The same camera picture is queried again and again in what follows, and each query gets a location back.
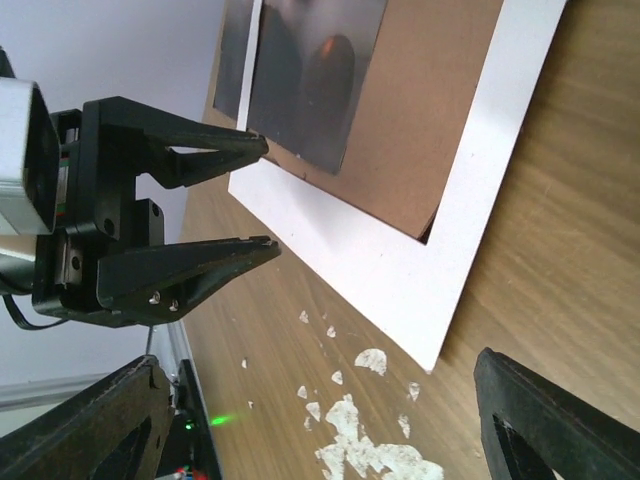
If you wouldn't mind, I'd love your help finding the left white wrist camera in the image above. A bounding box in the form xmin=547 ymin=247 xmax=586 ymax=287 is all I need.
xmin=1 ymin=77 xmax=60 ymax=235

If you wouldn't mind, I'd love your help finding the white paint flake cluster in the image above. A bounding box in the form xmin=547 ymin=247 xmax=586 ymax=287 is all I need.
xmin=239 ymin=309 xmax=446 ymax=480

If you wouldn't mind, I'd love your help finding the aluminium front rail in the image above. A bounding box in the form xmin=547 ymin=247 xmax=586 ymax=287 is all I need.
xmin=1 ymin=321 xmax=193 ymax=412

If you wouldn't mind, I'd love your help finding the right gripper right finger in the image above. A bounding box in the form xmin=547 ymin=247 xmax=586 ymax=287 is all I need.
xmin=474 ymin=348 xmax=639 ymax=479

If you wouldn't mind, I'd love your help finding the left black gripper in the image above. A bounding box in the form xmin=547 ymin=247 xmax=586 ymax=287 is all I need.
xmin=31 ymin=96 xmax=281 ymax=327

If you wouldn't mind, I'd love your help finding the brown cardboard backing sheet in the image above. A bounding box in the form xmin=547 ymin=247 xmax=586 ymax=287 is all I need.
xmin=204 ymin=0 xmax=503 ymax=241

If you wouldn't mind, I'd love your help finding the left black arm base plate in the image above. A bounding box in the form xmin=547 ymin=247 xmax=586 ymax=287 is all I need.
xmin=156 ymin=359 xmax=223 ymax=480

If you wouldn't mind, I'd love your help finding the white photo mat board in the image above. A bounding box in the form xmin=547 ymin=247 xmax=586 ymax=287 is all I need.
xmin=228 ymin=1 xmax=565 ymax=372

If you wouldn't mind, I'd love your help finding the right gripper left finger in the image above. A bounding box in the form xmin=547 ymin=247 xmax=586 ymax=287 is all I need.
xmin=1 ymin=355 xmax=174 ymax=479

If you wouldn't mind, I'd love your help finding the dark landscape photo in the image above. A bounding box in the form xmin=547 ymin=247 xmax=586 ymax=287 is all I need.
xmin=212 ymin=0 xmax=390 ymax=176

